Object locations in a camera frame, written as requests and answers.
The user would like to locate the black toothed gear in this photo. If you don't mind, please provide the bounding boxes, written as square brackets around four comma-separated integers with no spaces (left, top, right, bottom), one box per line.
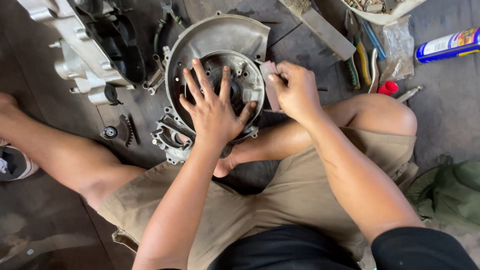
[118,114,136,148]

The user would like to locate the person's left hand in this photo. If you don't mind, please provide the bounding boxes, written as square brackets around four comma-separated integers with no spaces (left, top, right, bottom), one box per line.
[179,58,257,147]

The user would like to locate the green cloth bag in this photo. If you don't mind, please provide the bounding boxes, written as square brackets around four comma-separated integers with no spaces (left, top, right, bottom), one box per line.
[407,154,480,230]

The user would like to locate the white container of screws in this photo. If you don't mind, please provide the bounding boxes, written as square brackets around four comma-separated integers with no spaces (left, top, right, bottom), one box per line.
[341,0,428,26]

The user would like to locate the khaki shorts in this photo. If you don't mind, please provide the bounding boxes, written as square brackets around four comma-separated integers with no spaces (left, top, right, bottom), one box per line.
[97,127,419,270]

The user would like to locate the blue white spray can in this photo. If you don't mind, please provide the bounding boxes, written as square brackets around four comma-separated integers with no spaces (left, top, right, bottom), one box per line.
[415,27,480,64]

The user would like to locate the blue handled tool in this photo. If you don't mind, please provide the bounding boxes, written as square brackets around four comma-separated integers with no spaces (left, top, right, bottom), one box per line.
[362,20,387,61]

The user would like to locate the silver open-end wrench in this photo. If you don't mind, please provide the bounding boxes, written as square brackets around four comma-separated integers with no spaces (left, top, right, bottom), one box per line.
[148,69,168,96]
[142,54,166,91]

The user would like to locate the black rubber hose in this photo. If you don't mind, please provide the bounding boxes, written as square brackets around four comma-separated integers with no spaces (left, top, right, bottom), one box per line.
[153,17,168,57]

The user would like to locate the curved silver metal tool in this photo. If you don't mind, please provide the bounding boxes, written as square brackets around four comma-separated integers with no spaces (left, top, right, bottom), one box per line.
[368,48,380,94]

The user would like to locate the grey round engine cover casing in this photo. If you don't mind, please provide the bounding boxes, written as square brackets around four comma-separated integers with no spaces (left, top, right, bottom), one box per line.
[151,11,271,165]

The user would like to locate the person's leg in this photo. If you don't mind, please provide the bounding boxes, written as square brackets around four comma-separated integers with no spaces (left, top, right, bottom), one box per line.
[213,93,418,179]
[0,93,148,211]

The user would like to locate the dark metal pliers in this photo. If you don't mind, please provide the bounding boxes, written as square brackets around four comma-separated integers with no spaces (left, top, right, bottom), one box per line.
[161,0,187,29]

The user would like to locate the green yellow handled pliers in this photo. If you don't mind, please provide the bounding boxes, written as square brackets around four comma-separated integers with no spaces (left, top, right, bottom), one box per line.
[345,9,373,91]

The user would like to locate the person's right hand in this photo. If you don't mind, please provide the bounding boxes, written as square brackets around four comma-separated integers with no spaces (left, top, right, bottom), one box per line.
[268,61,325,122]

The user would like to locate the slim silver metal tool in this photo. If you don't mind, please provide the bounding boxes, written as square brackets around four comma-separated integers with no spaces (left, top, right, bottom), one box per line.
[395,85,424,104]

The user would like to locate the small round metal pulley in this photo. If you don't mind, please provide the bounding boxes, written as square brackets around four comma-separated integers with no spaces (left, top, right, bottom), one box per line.
[100,126,119,140]

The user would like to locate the pinkish grey sandpaper piece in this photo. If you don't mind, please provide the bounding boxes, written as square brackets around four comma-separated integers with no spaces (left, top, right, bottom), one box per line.
[260,61,283,113]

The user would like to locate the person's right leg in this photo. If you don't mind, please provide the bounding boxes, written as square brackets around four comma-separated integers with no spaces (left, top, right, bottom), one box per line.
[213,93,418,179]

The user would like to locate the grey flat metal bar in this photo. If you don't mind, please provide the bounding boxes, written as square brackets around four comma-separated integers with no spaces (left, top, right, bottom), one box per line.
[279,0,357,61]

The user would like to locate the person's left leg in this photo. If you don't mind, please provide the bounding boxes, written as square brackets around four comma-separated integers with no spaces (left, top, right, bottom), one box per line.
[0,93,148,211]

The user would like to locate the red plastic cap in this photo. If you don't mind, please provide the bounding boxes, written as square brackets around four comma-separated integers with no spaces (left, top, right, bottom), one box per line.
[377,80,399,96]

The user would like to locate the black shirt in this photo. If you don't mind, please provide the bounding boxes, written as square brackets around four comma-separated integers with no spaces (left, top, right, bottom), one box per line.
[208,225,480,270]

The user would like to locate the clear plastic bag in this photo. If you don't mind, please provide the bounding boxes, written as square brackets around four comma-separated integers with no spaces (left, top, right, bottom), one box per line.
[379,16,415,83]

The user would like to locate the large silver engine crankcase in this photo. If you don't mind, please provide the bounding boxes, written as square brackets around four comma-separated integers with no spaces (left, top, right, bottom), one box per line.
[17,0,147,106]

